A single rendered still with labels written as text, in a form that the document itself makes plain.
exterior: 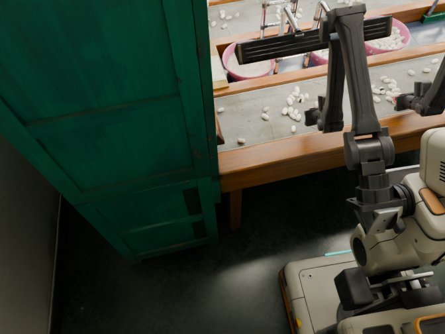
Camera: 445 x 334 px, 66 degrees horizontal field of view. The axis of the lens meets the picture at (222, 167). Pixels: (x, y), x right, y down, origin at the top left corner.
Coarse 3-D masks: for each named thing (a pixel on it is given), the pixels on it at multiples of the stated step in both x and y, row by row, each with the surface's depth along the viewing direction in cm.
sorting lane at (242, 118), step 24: (384, 72) 168; (432, 72) 167; (240, 96) 163; (264, 96) 162; (288, 96) 162; (312, 96) 162; (384, 96) 160; (240, 120) 156; (264, 120) 155; (288, 120) 155; (240, 144) 149
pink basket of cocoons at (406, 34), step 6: (366, 18) 184; (372, 18) 185; (396, 24) 184; (402, 24) 181; (402, 30) 182; (408, 30) 178; (408, 36) 177; (366, 42) 175; (408, 42) 175; (366, 48) 178; (372, 48) 175; (378, 48) 172; (396, 48) 172; (366, 54) 182; (372, 54) 179
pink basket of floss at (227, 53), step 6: (234, 42) 177; (228, 48) 176; (228, 54) 178; (222, 60) 171; (270, 60) 176; (228, 72) 173; (234, 78) 172; (240, 78) 168; (246, 78) 167; (252, 78) 167
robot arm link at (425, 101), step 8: (440, 64) 120; (440, 72) 120; (440, 80) 121; (432, 88) 126; (440, 88) 122; (424, 96) 131; (432, 96) 126; (440, 96) 125; (424, 104) 131; (432, 104) 128; (440, 104) 128; (424, 112) 132; (432, 112) 131; (440, 112) 131
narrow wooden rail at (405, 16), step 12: (432, 0) 191; (444, 0) 191; (372, 12) 187; (384, 12) 187; (396, 12) 187; (408, 12) 189; (420, 12) 191; (432, 12) 193; (300, 24) 184; (228, 36) 180; (240, 36) 180; (252, 36) 180; (264, 36) 180
